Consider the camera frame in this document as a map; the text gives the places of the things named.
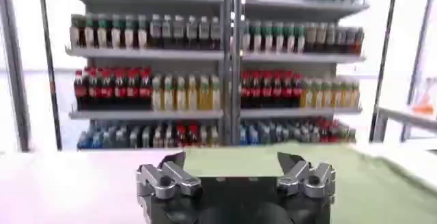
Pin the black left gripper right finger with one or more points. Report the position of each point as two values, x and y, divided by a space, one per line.
305 177

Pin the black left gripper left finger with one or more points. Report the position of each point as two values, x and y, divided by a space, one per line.
169 177

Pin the pale green cloth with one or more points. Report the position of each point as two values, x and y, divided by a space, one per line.
358 184

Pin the grey shelf of bottles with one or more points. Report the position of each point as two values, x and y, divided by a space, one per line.
218 59

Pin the grey metal rack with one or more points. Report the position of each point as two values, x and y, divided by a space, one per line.
404 75

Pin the thin black pole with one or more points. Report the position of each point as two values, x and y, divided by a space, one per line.
49 61

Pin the grey metal frame post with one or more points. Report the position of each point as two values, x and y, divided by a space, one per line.
15 65

